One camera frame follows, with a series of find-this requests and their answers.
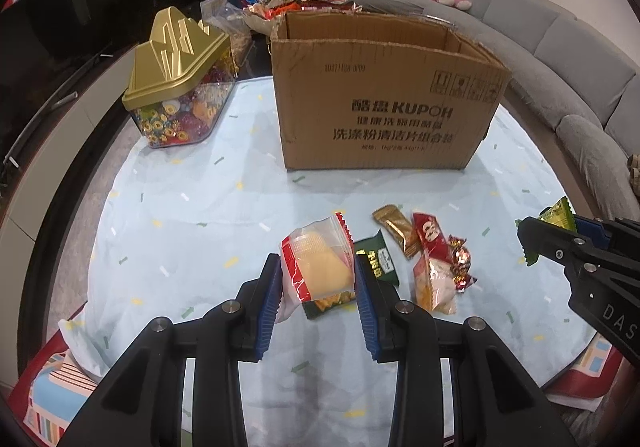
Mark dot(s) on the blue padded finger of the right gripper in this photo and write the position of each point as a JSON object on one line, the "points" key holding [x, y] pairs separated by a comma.
{"points": [[594, 230]]}

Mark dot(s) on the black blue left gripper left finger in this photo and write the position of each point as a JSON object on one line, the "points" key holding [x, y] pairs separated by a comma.
{"points": [[139, 401]]}

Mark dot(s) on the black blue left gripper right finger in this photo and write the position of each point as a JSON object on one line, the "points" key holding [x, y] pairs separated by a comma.
{"points": [[457, 383]]}

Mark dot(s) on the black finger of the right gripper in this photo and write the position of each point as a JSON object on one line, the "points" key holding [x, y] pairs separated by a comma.
{"points": [[576, 252]]}

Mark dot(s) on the green yellow snack packet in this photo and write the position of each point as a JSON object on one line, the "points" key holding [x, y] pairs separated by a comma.
{"points": [[555, 221]]}

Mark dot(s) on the red foil candy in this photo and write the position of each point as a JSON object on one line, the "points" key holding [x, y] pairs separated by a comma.
{"points": [[460, 264]]}

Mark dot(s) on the clear orange pastry packet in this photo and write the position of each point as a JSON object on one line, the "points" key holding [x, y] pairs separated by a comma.
{"points": [[434, 285]]}

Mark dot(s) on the green cracker snack packet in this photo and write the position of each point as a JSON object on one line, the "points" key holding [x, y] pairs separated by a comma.
{"points": [[383, 267]]}

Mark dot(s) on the clear red cake snack packet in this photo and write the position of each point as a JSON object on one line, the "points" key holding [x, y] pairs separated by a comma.
{"points": [[318, 269]]}

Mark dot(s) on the colourful striped mat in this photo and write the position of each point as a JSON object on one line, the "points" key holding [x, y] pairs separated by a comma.
{"points": [[52, 389]]}

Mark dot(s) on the grey curved sofa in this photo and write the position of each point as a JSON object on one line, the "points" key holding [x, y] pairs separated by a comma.
{"points": [[577, 83]]}

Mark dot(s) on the gold wrapped snack bar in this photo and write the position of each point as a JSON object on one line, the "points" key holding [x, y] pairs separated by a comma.
{"points": [[400, 227]]}

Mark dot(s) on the light blue patterned tablecloth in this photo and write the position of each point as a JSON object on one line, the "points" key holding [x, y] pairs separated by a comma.
{"points": [[183, 228]]}

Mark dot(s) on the brown cardboard box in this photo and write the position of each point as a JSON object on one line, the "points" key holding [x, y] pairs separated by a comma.
{"points": [[380, 91]]}

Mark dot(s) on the white tv cabinet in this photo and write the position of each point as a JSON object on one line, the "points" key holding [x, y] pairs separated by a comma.
{"points": [[24, 217]]}

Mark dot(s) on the gold lid candy container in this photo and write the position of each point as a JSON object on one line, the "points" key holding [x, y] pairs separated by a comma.
{"points": [[181, 79]]}

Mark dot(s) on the black television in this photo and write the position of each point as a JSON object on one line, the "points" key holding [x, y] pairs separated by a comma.
{"points": [[45, 44]]}

